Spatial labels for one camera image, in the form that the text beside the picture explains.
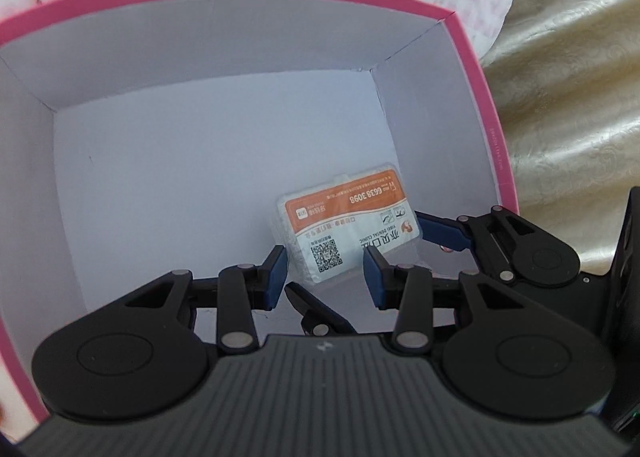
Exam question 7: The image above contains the pink cardboard box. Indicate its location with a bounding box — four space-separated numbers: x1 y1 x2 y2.
0 0 521 443

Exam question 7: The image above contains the orange label plastic packet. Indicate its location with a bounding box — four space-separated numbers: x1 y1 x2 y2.
276 165 421 285

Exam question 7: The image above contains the beige shiny curtain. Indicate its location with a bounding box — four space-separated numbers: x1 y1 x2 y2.
470 0 640 278

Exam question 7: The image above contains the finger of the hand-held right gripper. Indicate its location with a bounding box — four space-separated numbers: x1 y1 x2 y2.
414 205 538 284
284 282 358 336

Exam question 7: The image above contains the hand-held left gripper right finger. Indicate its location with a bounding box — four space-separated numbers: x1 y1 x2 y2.
363 254 541 354

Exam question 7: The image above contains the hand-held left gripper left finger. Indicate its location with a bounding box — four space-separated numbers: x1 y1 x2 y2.
95 246 288 357

